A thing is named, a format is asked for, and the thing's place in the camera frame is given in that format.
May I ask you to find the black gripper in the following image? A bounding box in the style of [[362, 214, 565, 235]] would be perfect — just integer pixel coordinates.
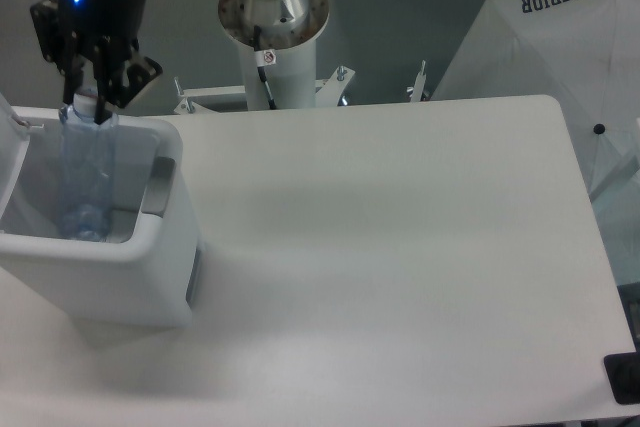
[[30, 0, 163, 123]]

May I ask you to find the black device at edge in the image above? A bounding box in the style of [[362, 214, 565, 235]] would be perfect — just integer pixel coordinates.
[[604, 352, 639, 405]]

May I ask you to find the metal clamp bracket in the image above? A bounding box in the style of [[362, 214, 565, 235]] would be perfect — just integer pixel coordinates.
[[406, 60, 430, 103]]

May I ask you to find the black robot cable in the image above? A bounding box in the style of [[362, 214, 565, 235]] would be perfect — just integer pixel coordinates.
[[252, 25, 279, 111]]

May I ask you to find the white trash can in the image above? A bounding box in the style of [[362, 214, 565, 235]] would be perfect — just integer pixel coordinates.
[[1, 92, 201, 327]]

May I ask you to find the white umbrella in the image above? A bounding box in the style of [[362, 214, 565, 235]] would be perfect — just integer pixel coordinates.
[[433, 0, 639, 250]]

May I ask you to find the clear plastic water bottle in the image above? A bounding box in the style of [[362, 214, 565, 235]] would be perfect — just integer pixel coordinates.
[[58, 86, 119, 242]]

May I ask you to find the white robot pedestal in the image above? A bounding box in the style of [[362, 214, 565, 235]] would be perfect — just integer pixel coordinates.
[[218, 0, 329, 111]]

